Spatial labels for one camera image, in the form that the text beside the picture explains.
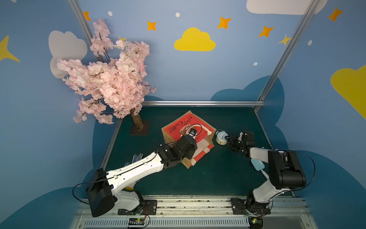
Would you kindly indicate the small green circuit board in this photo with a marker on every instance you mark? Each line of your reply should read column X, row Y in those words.
column 136, row 222

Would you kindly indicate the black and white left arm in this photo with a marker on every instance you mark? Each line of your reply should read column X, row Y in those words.
column 105, row 189

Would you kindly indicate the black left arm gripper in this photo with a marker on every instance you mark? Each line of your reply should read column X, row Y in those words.
column 189, row 136

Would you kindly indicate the brown artificial tree trunk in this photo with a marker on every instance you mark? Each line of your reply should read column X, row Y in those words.
column 137, row 119

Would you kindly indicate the horizontal aluminium frame rail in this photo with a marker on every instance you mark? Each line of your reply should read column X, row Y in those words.
column 204, row 103

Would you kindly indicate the aluminium frame post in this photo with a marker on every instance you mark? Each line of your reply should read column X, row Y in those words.
column 81, row 19
column 299, row 31

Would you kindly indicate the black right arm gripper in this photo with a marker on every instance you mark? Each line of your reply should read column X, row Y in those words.
column 236, row 142

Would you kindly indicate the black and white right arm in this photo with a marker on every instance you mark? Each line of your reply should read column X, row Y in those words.
column 285, row 172

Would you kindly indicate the front aluminium mounting rail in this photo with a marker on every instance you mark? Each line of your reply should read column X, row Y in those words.
column 203, row 212

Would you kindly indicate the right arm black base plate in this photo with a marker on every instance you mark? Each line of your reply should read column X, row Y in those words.
column 246, row 207

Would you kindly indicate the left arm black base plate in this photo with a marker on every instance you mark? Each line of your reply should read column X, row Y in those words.
column 148, row 207

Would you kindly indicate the pink cherry blossom foliage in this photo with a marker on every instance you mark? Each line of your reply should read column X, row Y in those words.
column 115, row 88

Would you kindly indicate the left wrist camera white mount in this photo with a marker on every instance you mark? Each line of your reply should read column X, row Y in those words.
column 192, row 132

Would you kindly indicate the left aluminium frame post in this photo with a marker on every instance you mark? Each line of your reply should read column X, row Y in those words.
column 81, row 19

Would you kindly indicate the blue twin bell alarm clock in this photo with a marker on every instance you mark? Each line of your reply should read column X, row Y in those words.
column 221, row 137

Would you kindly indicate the right aluminium frame post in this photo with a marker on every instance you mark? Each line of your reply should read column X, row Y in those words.
column 299, row 31

